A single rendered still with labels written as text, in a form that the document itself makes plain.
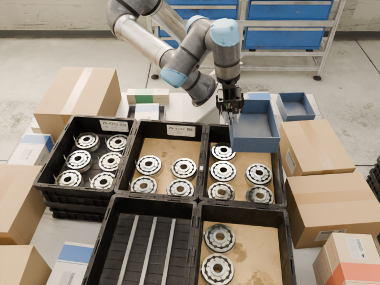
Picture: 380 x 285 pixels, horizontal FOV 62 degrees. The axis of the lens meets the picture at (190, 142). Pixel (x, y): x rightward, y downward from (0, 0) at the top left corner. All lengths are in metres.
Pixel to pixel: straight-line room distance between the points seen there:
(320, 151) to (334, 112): 1.71
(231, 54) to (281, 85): 2.46
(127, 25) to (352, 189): 1.01
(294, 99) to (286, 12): 1.33
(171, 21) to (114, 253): 0.89
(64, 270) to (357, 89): 3.04
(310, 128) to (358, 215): 0.46
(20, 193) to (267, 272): 0.93
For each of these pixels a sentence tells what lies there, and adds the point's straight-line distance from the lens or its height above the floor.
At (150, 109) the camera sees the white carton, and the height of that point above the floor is 0.79.
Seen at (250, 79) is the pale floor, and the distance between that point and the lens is 3.35.
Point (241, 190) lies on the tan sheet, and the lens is 1.26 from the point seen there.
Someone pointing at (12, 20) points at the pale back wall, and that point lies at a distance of 4.55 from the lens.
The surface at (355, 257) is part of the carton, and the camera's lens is 1.11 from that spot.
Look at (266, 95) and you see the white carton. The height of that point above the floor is 0.79.
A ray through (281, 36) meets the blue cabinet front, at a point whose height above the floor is 0.45.
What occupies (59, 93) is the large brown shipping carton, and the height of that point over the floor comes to 0.90.
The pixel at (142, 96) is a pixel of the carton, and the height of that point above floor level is 0.75.
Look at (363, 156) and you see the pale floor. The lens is 2.82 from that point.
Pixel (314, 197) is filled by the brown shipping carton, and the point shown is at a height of 0.86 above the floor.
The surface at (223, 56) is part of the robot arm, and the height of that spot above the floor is 1.39.
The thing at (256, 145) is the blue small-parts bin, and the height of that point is 1.10.
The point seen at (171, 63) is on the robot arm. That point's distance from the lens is 0.95.
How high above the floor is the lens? 1.84
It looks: 45 degrees down
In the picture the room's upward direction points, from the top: 1 degrees counter-clockwise
